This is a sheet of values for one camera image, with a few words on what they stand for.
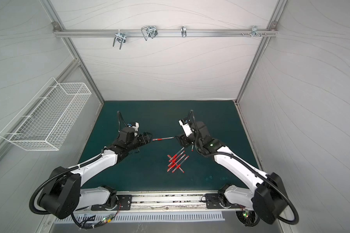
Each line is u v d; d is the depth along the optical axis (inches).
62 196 16.1
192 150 36.6
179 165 33.6
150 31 30.1
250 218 28.1
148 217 27.6
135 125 31.6
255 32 30.0
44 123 26.6
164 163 34.2
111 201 25.6
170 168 33.1
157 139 38.5
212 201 28.9
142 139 30.1
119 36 30.6
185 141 27.3
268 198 15.6
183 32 30.8
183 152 36.0
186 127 27.1
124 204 29.0
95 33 30.3
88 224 26.7
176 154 35.4
